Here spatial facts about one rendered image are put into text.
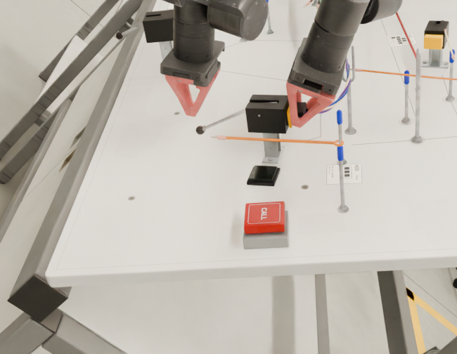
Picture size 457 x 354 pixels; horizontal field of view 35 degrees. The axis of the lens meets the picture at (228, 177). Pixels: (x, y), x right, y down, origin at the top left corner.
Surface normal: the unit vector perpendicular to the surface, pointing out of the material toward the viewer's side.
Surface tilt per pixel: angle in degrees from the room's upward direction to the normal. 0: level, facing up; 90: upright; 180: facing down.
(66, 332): 0
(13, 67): 0
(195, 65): 40
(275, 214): 50
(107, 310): 0
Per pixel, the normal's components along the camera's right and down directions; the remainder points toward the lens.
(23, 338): -0.07, 0.56
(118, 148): -0.13, -0.82
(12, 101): 0.68, -0.58
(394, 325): -0.73, -0.59
